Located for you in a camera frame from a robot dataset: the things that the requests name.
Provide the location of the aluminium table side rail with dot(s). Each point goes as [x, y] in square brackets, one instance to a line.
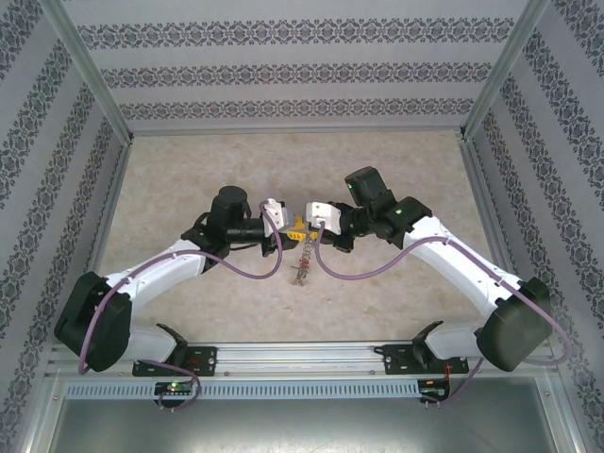
[112, 207]
[488, 207]

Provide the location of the steel disc with split rings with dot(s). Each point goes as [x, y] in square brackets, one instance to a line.
[304, 271]

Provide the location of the red plastic key tag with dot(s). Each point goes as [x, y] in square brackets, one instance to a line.
[303, 262]

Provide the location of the aluminium frame post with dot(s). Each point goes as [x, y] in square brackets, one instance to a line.
[85, 61]
[505, 61]

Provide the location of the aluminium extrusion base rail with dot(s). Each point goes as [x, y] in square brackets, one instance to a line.
[302, 358]

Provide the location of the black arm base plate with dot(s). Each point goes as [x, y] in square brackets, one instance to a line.
[203, 361]
[396, 361]

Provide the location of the small controller circuit board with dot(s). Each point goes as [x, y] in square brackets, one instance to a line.
[174, 388]
[431, 384]

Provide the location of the grey sheet metal shelf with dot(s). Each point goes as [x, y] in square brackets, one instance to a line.
[302, 424]

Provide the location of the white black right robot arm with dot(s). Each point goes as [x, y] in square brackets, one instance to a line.
[453, 255]

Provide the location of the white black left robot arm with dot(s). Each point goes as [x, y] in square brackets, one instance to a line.
[156, 269]

